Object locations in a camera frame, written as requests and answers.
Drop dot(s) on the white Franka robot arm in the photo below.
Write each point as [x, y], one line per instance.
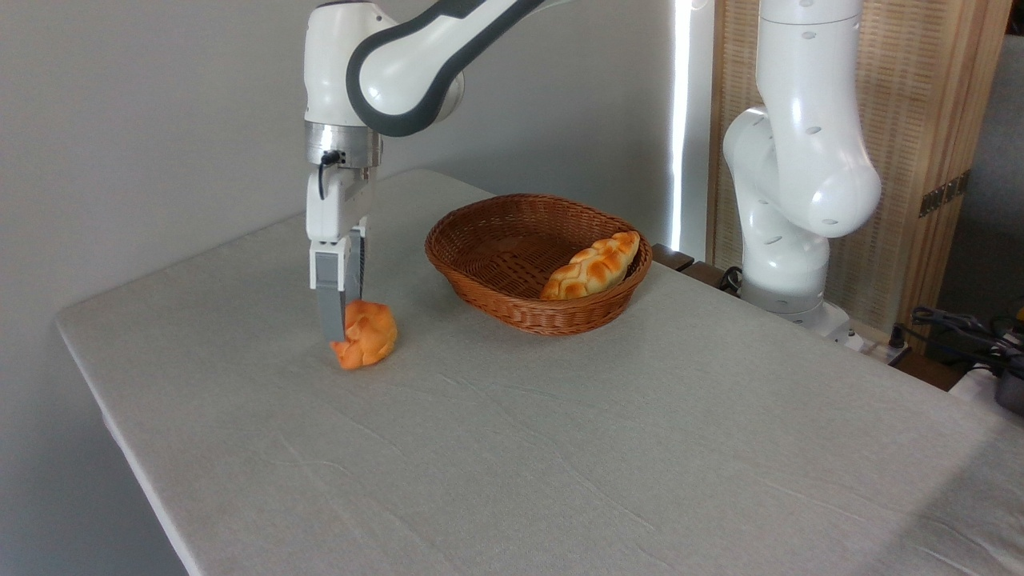
[800, 160]

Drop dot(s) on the braided golden bread loaf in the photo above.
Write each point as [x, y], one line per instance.
[594, 268]

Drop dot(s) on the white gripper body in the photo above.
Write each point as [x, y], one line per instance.
[340, 204]

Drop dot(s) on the brown wicker basket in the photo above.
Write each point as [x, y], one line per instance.
[512, 256]

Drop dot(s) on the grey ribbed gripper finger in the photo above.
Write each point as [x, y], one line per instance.
[330, 296]
[359, 264]

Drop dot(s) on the round orange bread bun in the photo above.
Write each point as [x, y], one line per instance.
[372, 336]

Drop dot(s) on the bamboo wooden folding screen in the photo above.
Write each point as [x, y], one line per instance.
[952, 96]

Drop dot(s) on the brass screen hinge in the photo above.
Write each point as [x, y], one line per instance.
[944, 194]

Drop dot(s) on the light grey tablecloth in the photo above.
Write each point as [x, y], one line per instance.
[480, 448]

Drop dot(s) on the dark wooden furniture edge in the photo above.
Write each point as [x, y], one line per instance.
[680, 260]

